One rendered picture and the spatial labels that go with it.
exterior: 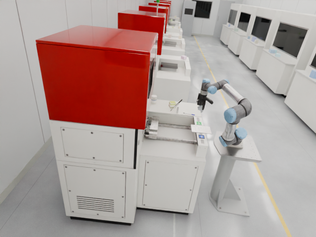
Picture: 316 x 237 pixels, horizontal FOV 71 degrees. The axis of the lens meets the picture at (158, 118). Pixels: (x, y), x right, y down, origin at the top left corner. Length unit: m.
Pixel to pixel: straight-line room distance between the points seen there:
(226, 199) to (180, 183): 0.88
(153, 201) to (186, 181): 0.47
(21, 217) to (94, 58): 1.94
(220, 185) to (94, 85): 1.85
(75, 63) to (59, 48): 0.13
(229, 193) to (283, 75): 4.32
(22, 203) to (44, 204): 0.24
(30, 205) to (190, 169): 1.80
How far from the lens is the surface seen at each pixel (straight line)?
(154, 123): 2.46
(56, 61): 1.67
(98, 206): 2.41
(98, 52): 1.54
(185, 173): 2.23
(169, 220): 2.67
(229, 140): 2.18
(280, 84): 6.72
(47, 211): 2.84
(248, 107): 1.92
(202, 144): 2.11
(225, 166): 2.59
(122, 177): 2.05
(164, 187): 2.37
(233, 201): 3.04
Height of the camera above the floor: 2.15
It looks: 30 degrees down
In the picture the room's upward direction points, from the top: 6 degrees clockwise
